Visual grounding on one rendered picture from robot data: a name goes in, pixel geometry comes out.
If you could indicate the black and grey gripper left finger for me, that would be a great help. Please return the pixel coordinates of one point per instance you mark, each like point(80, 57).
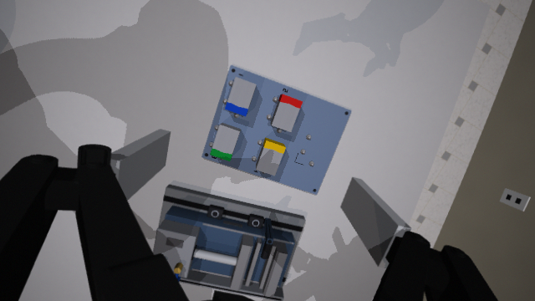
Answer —
point(119, 263)

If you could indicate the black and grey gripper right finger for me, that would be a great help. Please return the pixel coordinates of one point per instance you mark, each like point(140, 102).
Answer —
point(410, 271)

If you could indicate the grey block with green end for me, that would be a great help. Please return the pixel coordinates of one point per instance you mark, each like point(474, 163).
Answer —
point(225, 141)

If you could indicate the grey block with yellow end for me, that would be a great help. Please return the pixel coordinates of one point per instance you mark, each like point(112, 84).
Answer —
point(270, 156)

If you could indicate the grey block with red end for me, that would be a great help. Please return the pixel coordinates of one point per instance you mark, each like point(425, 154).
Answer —
point(286, 112)

